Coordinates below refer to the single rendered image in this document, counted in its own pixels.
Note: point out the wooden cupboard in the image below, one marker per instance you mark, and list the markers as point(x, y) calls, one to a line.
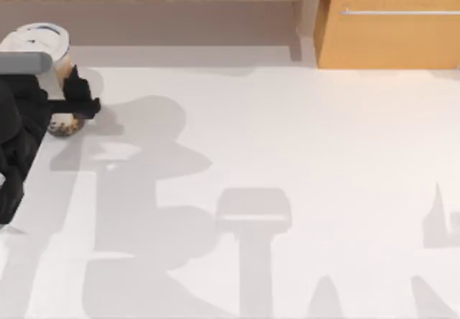
point(388, 42)

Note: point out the milk tea cup white lid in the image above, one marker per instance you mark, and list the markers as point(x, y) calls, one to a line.
point(34, 39)

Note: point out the pale grey rounded box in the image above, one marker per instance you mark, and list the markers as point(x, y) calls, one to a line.
point(23, 63)

